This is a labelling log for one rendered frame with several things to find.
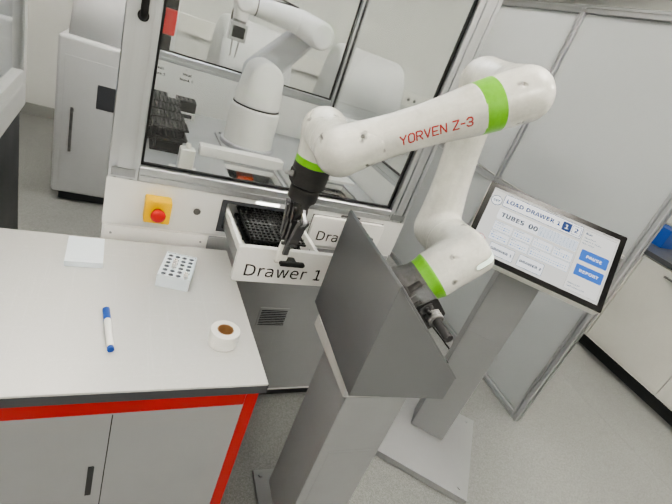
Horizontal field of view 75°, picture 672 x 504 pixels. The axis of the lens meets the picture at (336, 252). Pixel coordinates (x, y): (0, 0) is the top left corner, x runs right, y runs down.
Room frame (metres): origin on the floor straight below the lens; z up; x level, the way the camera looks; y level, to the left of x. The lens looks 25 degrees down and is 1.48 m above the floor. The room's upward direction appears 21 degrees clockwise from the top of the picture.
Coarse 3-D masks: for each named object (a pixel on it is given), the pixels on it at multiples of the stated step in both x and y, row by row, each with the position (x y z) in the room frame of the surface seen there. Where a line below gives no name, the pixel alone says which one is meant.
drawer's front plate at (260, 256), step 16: (240, 256) 1.00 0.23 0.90; (256, 256) 1.03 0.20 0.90; (272, 256) 1.05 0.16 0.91; (288, 256) 1.07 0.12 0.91; (304, 256) 1.10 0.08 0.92; (320, 256) 1.12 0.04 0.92; (240, 272) 1.01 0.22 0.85; (256, 272) 1.03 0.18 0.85; (288, 272) 1.08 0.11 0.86; (320, 272) 1.13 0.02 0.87
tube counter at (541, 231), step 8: (528, 224) 1.61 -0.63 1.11; (536, 224) 1.61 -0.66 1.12; (536, 232) 1.59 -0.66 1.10; (544, 232) 1.59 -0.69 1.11; (552, 232) 1.60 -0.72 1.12; (552, 240) 1.58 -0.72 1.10; (560, 240) 1.58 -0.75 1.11; (568, 240) 1.58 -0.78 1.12; (568, 248) 1.56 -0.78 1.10; (576, 248) 1.56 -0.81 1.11
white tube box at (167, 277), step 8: (168, 256) 1.03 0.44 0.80; (176, 256) 1.05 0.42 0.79; (184, 256) 1.06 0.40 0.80; (168, 264) 1.00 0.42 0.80; (184, 264) 1.03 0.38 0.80; (192, 264) 1.04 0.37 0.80; (160, 272) 0.95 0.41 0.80; (168, 272) 0.96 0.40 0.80; (176, 272) 0.98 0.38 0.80; (184, 272) 0.99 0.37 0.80; (192, 272) 1.00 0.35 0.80; (160, 280) 0.94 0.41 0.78; (168, 280) 0.94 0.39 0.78; (176, 280) 0.95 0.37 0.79; (184, 280) 0.96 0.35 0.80; (176, 288) 0.95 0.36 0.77; (184, 288) 0.96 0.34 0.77
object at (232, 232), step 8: (232, 208) 1.33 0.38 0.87; (224, 216) 1.25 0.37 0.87; (232, 216) 1.33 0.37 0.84; (224, 224) 1.23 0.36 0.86; (232, 224) 1.17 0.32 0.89; (232, 232) 1.15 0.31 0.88; (240, 232) 1.25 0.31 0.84; (304, 232) 1.30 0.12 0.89; (232, 240) 1.12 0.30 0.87; (240, 240) 1.09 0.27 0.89; (304, 240) 1.28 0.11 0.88; (232, 248) 1.10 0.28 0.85; (304, 248) 1.27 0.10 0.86; (312, 248) 1.22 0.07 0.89
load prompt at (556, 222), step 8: (504, 200) 1.66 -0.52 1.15; (512, 200) 1.67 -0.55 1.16; (520, 200) 1.67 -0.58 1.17; (512, 208) 1.65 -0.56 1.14; (520, 208) 1.65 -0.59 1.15; (528, 208) 1.65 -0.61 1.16; (536, 208) 1.65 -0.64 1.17; (528, 216) 1.63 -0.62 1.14; (536, 216) 1.63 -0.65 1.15; (544, 216) 1.64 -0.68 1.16; (552, 216) 1.64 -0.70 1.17; (552, 224) 1.62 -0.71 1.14; (560, 224) 1.62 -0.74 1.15; (568, 224) 1.62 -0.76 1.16; (576, 224) 1.63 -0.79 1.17; (568, 232) 1.60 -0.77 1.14; (576, 232) 1.61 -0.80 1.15
